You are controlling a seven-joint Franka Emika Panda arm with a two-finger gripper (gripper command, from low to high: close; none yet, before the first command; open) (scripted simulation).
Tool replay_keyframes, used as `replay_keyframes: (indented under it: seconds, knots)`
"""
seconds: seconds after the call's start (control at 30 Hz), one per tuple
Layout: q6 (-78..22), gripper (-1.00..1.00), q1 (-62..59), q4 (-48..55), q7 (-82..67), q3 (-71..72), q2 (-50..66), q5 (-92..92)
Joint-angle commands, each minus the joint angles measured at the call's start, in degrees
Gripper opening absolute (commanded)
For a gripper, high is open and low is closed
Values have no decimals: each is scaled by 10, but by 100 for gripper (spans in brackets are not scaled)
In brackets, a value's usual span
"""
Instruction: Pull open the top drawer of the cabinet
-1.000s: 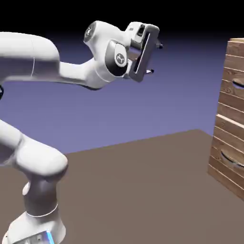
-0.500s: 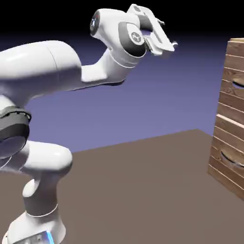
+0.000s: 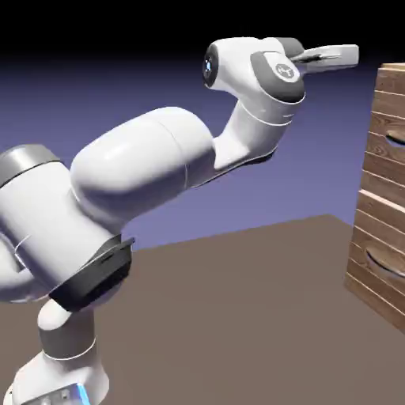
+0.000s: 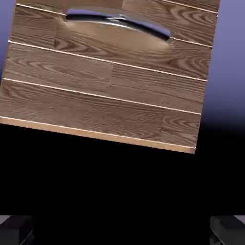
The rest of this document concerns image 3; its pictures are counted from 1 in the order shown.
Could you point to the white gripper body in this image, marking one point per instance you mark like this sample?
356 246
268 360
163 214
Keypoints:
335 56

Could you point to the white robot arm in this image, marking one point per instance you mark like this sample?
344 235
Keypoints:
126 167

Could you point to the wooden drawer front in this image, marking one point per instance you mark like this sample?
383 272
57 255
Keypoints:
384 139
371 253

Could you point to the wooden cabinet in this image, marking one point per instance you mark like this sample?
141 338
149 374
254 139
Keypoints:
379 177

